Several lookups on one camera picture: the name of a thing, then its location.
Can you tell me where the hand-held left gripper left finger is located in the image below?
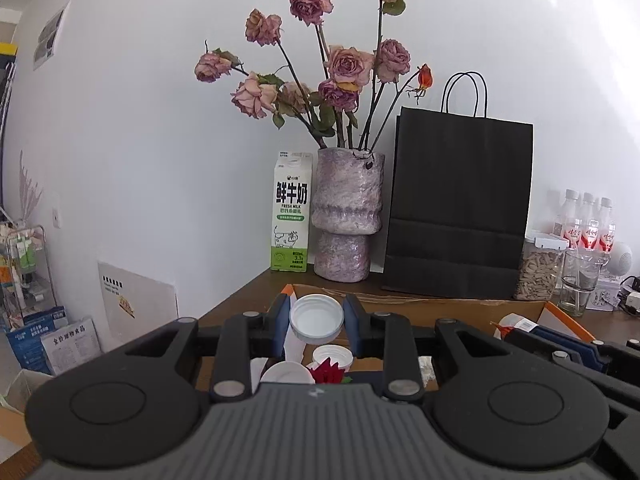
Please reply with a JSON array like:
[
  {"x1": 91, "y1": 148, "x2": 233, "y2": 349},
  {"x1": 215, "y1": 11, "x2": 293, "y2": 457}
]
[{"x1": 122, "y1": 292, "x2": 292, "y2": 404}]

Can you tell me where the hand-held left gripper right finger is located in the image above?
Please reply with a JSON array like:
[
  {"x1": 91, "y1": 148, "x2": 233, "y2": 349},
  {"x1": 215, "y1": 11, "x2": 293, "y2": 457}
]
[{"x1": 343, "y1": 293, "x2": 516, "y2": 404}]

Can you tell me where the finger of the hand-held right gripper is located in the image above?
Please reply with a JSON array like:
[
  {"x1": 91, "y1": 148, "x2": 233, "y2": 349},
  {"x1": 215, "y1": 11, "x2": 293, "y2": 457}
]
[
  {"x1": 541, "y1": 341, "x2": 640, "y2": 412},
  {"x1": 506, "y1": 323, "x2": 640, "y2": 357}
]

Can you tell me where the white screw cap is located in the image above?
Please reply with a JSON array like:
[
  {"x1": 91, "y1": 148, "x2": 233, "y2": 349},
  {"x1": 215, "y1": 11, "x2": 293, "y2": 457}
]
[{"x1": 289, "y1": 294, "x2": 346, "y2": 344}]

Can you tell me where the white packet with red print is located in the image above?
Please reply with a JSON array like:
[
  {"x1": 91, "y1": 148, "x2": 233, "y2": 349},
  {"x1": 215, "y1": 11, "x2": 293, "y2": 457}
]
[{"x1": 492, "y1": 313, "x2": 542, "y2": 341}]

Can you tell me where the orange-edged cardboard box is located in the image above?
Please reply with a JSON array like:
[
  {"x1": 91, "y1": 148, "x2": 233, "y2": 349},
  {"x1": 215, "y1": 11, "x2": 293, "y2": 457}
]
[{"x1": 195, "y1": 284, "x2": 598, "y2": 394}]

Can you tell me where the small white jar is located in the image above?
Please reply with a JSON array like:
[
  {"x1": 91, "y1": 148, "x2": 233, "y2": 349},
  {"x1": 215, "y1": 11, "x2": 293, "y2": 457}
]
[{"x1": 312, "y1": 345, "x2": 354, "y2": 372}]

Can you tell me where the small clear glass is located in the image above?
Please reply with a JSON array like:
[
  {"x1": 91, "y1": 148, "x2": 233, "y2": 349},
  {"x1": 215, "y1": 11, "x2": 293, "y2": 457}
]
[{"x1": 557, "y1": 276, "x2": 591, "y2": 317}]

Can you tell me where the white round lid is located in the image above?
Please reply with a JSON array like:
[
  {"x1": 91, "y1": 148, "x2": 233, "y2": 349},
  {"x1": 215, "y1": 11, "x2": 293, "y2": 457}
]
[{"x1": 260, "y1": 360, "x2": 316, "y2": 385}]

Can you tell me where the red artificial flower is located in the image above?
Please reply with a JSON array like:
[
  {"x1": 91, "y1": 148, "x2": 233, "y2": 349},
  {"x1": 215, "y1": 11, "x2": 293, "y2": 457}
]
[{"x1": 306, "y1": 357, "x2": 354, "y2": 385}]

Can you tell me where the white tin box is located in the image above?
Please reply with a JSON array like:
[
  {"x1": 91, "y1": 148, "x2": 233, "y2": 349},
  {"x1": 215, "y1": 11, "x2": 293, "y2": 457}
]
[{"x1": 587, "y1": 277, "x2": 624, "y2": 311}]

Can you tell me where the clear jar of seeds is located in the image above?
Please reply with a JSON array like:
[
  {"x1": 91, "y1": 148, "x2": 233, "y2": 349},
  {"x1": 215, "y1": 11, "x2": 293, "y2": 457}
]
[{"x1": 515, "y1": 232, "x2": 569, "y2": 302}]

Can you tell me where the tall clear drinking glass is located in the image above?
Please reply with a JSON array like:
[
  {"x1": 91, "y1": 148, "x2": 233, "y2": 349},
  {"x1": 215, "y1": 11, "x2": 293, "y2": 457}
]
[{"x1": 564, "y1": 249, "x2": 609, "y2": 292}]

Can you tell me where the white round speaker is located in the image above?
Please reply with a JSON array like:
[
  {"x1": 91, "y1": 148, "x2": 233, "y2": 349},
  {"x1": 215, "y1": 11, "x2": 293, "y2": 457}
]
[{"x1": 606, "y1": 241, "x2": 634, "y2": 277}]

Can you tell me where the red-label water bottle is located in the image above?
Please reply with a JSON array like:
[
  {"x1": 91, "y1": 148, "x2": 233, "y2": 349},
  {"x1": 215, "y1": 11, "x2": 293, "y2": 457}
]
[
  {"x1": 595, "y1": 197, "x2": 617, "y2": 254},
  {"x1": 560, "y1": 189, "x2": 584, "y2": 249},
  {"x1": 577, "y1": 192, "x2": 600, "y2": 251}
]

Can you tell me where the purple textured vase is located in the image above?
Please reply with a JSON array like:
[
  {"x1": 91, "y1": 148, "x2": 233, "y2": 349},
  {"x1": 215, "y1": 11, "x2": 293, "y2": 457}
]
[{"x1": 311, "y1": 147, "x2": 386, "y2": 284}]

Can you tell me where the white green milk carton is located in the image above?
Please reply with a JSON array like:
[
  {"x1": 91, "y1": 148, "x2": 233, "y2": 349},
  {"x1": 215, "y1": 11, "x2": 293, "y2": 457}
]
[{"x1": 271, "y1": 151, "x2": 315, "y2": 274}]

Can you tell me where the white card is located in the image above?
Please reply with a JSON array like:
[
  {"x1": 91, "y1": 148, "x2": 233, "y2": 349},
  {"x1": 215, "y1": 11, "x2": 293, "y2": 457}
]
[{"x1": 97, "y1": 260, "x2": 180, "y2": 354}]

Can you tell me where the black paper bag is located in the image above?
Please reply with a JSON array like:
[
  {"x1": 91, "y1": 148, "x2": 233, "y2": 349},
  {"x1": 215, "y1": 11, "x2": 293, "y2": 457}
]
[{"x1": 382, "y1": 72, "x2": 535, "y2": 302}]

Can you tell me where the blue printed box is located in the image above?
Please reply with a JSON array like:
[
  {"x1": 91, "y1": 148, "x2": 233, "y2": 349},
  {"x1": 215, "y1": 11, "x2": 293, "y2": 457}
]
[{"x1": 6, "y1": 307, "x2": 69, "y2": 377}]

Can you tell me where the dried pink rose bouquet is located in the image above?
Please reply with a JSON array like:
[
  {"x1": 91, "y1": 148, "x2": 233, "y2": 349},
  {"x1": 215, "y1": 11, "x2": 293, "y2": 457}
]
[{"x1": 194, "y1": 0, "x2": 434, "y2": 150}]

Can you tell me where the dried pampas grass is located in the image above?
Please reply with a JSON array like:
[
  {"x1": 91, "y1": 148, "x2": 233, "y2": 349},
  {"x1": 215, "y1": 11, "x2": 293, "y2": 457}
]
[{"x1": 15, "y1": 150, "x2": 46, "y2": 227}]

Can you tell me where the metal wire rack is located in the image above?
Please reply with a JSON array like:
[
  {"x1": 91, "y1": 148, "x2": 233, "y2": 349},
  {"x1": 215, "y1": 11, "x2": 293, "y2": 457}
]
[{"x1": 0, "y1": 225, "x2": 54, "y2": 332}]

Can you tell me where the wall poster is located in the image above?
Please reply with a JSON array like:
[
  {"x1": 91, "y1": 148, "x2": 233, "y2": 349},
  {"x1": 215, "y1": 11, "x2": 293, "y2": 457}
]
[{"x1": 32, "y1": 2, "x2": 71, "y2": 72}]

